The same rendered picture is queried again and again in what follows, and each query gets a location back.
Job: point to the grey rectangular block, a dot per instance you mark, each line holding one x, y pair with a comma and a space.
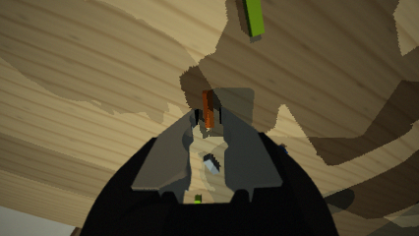
211, 164

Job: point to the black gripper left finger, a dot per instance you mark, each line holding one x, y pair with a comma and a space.
161, 165

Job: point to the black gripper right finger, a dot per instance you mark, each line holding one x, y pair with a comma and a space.
254, 162

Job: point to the lime green rod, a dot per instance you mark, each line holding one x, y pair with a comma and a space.
254, 17
197, 199

